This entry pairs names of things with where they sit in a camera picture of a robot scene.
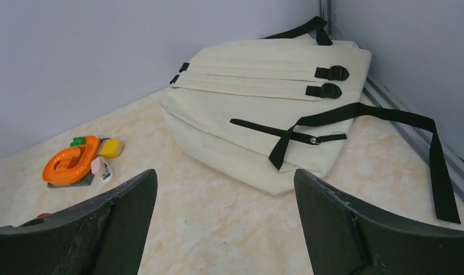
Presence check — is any red black stamp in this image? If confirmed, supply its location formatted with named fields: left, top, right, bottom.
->
left=36, top=213, right=51, bottom=218

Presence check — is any grey toy base plate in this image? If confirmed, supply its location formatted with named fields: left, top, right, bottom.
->
left=47, top=172, right=95, bottom=188

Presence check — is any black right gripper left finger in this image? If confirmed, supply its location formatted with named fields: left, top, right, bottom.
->
left=0, top=169, right=158, bottom=274

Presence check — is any pink white eraser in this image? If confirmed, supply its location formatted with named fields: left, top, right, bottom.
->
left=91, top=156, right=115, bottom=183

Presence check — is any aluminium frame rail right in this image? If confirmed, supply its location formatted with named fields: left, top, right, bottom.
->
left=319, top=0, right=464, bottom=213

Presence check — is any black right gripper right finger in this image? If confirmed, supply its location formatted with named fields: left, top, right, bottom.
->
left=294, top=170, right=464, bottom=274

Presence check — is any orange plastic toy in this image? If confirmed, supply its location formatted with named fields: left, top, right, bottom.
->
left=42, top=135, right=101, bottom=185

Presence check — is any cream canvas backpack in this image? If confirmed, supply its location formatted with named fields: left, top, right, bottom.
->
left=162, top=16, right=460, bottom=223

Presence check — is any yellow toy block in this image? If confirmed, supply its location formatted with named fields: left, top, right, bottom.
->
left=98, top=139, right=124, bottom=159

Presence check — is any green toy block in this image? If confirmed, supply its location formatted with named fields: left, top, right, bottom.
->
left=70, top=136, right=86, bottom=147

